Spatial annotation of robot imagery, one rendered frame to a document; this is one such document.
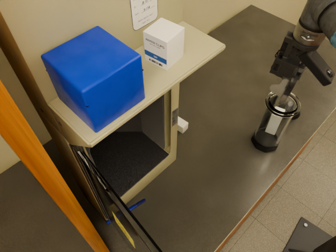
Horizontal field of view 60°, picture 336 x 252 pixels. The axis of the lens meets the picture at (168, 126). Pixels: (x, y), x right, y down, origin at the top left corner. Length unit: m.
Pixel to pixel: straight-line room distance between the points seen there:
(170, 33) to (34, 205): 0.77
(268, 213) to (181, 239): 1.20
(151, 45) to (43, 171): 0.26
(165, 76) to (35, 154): 0.24
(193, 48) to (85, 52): 0.22
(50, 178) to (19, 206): 0.63
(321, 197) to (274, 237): 0.45
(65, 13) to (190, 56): 0.23
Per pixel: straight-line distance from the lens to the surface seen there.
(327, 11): 0.74
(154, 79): 0.50
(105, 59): 0.41
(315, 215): 2.19
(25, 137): 0.40
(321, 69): 0.87
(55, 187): 0.50
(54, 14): 0.44
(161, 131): 0.92
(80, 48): 0.44
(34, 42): 0.44
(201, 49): 0.57
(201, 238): 0.96
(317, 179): 2.33
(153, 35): 0.50
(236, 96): 1.28
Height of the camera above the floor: 1.86
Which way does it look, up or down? 53 degrees down
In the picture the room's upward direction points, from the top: straight up
